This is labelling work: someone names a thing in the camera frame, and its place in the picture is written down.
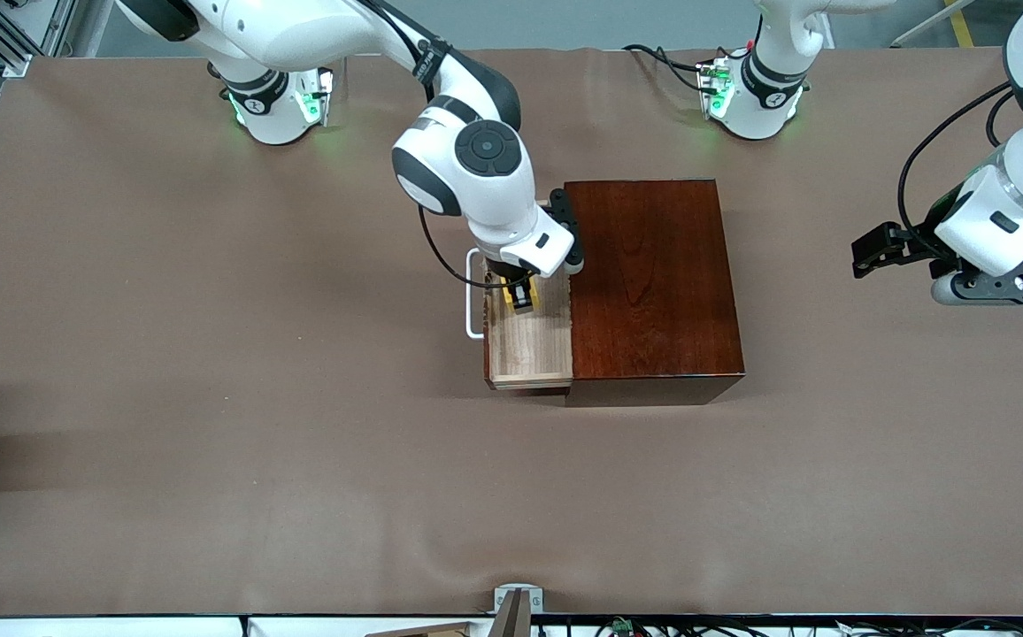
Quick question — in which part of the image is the yellow wooden block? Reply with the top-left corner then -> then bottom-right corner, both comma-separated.
501,274 -> 542,316

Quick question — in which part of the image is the dark red wooden cabinet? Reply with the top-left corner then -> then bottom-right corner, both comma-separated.
562,179 -> 747,408

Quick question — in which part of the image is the brown table mat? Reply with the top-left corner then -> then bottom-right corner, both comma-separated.
0,49 -> 1023,618

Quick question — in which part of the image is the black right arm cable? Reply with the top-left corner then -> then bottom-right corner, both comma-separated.
352,0 -> 517,290

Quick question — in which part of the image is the black left base cable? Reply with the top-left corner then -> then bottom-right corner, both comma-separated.
622,40 -> 747,94

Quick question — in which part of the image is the silver metal bracket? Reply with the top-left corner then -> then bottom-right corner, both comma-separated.
494,584 -> 544,616

